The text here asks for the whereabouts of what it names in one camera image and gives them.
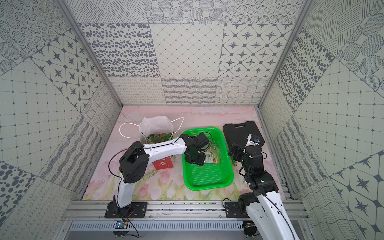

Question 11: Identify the red green condiment packet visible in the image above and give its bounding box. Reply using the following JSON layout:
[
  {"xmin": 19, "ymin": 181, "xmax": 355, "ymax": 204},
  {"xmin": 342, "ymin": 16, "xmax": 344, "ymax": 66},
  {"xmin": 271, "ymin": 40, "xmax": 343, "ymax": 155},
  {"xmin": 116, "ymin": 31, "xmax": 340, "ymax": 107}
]
[{"xmin": 147, "ymin": 133, "xmax": 173, "ymax": 144}]

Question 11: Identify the white red paper gift bag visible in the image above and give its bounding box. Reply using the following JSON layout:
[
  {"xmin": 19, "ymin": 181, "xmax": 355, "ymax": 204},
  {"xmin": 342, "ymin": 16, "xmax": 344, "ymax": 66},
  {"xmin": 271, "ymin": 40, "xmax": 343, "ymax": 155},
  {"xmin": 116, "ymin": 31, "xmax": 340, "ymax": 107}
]
[{"xmin": 119, "ymin": 115, "xmax": 185, "ymax": 171}]

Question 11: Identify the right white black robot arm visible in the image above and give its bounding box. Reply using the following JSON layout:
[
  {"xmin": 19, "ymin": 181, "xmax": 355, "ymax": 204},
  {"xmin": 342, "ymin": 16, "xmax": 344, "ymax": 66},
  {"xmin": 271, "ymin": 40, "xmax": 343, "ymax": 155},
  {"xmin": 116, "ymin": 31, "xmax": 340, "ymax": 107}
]
[{"xmin": 229, "ymin": 146, "xmax": 299, "ymax": 240}]

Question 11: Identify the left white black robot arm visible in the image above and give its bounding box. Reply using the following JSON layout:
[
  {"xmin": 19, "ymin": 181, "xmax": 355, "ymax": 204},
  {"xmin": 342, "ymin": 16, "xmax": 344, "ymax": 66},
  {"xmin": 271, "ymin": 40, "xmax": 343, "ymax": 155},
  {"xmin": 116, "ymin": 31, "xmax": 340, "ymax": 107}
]
[{"xmin": 112, "ymin": 133, "xmax": 210, "ymax": 210}]

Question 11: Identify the black plastic tool case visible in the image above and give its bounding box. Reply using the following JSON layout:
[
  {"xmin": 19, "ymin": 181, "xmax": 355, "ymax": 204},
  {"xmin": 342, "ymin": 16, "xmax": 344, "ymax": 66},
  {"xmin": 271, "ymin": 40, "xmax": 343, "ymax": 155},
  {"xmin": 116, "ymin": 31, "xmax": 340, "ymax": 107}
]
[{"xmin": 223, "ymin": 121, "xmax": 265, "ymax": 150}]

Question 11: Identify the green plastic basket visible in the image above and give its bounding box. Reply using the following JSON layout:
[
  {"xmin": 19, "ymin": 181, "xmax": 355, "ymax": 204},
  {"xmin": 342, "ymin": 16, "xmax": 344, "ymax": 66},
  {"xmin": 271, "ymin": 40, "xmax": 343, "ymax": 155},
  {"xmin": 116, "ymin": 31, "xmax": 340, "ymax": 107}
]
[{"xmin": 182, "ymin": 127, "xmax": 234, "ymax": 191}]

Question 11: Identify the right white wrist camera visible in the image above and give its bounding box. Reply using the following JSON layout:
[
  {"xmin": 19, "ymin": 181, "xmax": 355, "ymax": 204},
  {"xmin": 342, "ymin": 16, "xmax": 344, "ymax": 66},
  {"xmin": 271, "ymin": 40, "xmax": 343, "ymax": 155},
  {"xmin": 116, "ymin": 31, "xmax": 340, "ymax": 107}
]
[{"xmin": 246, "ymin": 134, "xmax": 262, "ymax": 147}]

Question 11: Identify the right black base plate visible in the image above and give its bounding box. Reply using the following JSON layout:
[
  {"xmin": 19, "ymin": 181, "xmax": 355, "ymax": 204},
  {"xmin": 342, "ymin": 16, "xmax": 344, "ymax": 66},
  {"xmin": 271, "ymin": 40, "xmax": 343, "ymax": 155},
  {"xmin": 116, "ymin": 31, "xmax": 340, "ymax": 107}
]
[{"xmin": 223, "ymin": 201, "xmax": 249, "ymax": 219}]

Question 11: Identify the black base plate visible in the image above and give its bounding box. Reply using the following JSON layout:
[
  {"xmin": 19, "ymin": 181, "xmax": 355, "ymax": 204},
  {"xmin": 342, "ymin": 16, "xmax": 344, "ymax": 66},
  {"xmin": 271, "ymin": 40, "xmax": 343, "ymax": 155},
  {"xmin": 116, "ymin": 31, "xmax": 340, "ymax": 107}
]
[
  {"xmin": 223, "ymin": 201, "xmax": 249, "ymax": 219},
  {"xmin": 105, "ymin": 201, "xmax": 148, "ymax": 219}
]

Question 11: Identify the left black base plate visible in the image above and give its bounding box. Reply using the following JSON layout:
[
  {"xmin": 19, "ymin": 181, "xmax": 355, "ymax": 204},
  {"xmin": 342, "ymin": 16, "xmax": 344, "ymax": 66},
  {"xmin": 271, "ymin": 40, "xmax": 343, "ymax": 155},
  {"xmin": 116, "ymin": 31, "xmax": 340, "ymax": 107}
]
[{"xmin": 105, "ymin": 201, "xmax": 148, "ymax": 219}]

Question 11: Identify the aluminium mounting rail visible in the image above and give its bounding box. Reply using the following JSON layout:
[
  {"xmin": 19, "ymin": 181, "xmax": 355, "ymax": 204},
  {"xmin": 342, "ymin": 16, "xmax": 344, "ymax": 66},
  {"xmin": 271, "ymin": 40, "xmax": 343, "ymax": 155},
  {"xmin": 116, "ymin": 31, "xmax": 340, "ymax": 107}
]
[{"xmin": 63, "ymin": 201, "xmax": 309, "ymax": 221}]

